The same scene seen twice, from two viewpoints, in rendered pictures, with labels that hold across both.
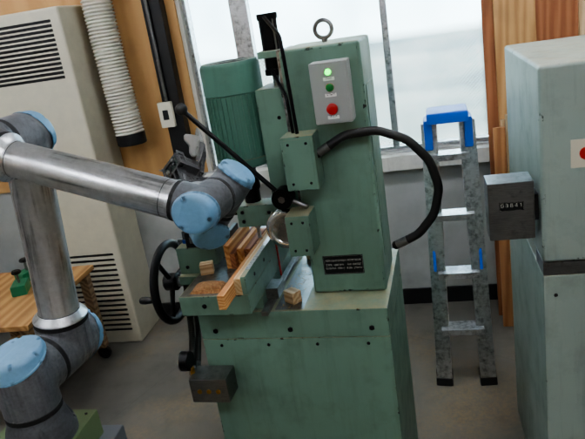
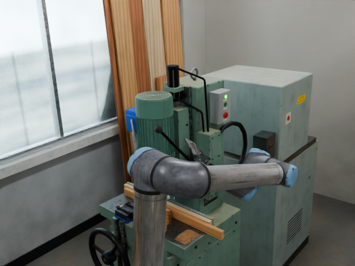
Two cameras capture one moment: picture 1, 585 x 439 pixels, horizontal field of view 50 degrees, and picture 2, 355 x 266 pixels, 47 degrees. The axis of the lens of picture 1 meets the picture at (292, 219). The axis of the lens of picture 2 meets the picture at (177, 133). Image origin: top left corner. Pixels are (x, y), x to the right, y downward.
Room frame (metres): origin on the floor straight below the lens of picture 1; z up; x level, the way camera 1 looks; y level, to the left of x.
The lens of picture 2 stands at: (0.98, 1.68, 1.98)
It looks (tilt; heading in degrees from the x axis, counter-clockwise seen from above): 20 degrees down; 297
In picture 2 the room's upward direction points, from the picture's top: 2 degrees counter-clockwise
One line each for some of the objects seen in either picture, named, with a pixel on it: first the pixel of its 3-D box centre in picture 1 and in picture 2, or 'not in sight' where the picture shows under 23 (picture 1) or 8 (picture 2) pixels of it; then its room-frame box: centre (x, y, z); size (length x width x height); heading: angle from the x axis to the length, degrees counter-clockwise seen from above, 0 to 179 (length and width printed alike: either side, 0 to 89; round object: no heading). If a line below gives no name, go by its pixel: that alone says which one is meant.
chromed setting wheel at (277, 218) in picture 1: (286, 228); not in sight; (1.74, 0.02, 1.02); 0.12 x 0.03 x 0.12; 74
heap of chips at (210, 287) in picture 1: (209, 285); (186, 235); (1.67, 0.27, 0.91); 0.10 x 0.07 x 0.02; 74
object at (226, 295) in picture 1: (256, 253); (169, 210); (1.83, 0.13, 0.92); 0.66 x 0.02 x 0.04; 164
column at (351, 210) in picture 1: (341, 165); (195, 145); (1.82, -0.17, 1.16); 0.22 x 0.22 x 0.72; 74
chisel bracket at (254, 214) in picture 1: (261, 214); not in sight; (1.89, 0.09, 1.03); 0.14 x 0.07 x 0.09; 74
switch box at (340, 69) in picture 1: (332, 91); (220, 106); (1.67, -0.16, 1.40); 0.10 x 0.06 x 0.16; 74
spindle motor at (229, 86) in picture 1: (238, 113); (155, 126); (1.90, 0.11, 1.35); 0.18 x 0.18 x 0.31
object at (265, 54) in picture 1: (272, 43); (174, 83); (1.86, -0.02, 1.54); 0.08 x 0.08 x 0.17; 74
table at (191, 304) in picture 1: (231, 263); (146, 225); (1.91, 0.22, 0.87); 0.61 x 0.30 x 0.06; 164
